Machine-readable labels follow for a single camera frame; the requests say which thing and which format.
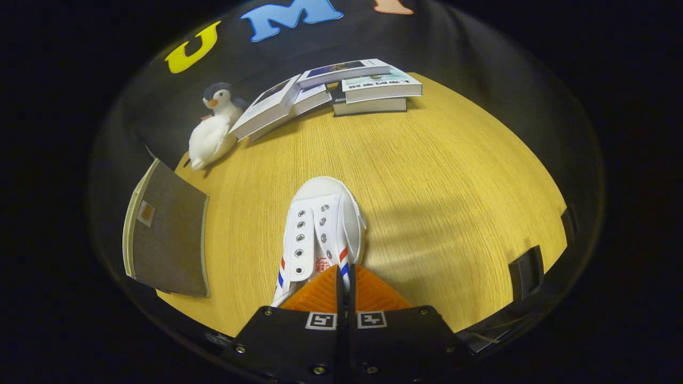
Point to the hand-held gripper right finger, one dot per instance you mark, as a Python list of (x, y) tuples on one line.
[(405, 344)]

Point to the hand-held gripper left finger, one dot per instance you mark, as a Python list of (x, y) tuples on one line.
[(288, 344)]

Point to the white canvas shoe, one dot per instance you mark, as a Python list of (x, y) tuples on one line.
[(320, 213)]

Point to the grey fabric storage box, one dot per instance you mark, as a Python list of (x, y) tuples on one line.
[(171, 234)]

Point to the penguin plush toy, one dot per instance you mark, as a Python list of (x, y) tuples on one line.
[(211, 138)]

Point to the white book with dark photo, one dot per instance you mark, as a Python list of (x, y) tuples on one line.
[(264, 109)]

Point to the dark cover book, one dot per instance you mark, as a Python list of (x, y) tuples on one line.
[(368, 106)]

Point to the pale thin book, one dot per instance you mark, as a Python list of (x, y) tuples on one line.
[(312, 101)]

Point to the book with blue photo cover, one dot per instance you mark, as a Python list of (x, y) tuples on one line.
[(341, 71)]

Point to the black edge bracket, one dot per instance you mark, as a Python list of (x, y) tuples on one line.
[(525, 272), (568, 226)]

